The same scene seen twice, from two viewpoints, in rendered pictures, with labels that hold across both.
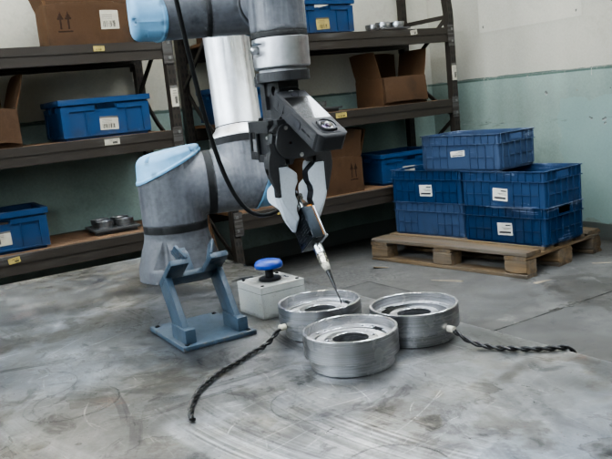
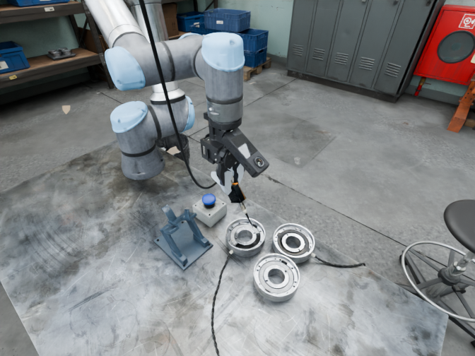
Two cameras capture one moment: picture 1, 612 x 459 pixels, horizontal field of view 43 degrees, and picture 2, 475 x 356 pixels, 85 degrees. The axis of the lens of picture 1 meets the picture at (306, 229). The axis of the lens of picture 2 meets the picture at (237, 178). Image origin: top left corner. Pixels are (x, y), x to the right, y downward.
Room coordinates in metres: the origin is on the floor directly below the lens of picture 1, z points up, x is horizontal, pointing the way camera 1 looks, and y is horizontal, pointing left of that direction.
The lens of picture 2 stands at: (0.55, 0.15, 1.39)
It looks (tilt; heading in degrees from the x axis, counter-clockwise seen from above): 40 degrees down; 342
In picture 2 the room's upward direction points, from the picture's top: straight up
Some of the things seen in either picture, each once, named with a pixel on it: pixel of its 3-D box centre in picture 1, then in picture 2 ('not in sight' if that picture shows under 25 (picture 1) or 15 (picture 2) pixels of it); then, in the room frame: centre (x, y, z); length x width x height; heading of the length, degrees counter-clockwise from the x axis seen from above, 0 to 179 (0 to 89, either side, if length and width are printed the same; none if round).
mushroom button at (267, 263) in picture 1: (270, 276); (209, 203); (1.07, 0.06, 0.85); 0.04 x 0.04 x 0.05
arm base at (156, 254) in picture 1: (178, 248); (141, 155); (1.37, 0.23, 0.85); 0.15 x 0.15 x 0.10
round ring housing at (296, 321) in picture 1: (321, 315); (244, 237); (0.94, -0.01, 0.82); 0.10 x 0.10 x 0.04
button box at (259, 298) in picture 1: (270, 292); (208, 208); (1.07, 0.06, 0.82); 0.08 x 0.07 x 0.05; 32
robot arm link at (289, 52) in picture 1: (279, 56); (224, 107); (1.04, 0.01, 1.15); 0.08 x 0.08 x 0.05
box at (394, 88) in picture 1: (389, 78); not in sight; (5.60, -0.70, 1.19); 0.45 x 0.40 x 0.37; 117
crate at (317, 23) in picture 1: (307, 20); not in sight; (5.27, -0.15, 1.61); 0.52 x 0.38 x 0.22; 125
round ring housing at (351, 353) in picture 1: (351, 345); (276, 277); (0.81, -0.04, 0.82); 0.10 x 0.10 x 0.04
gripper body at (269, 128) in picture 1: (284, 117); (223, 139); (1.04, 0.01, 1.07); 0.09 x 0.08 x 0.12; 29
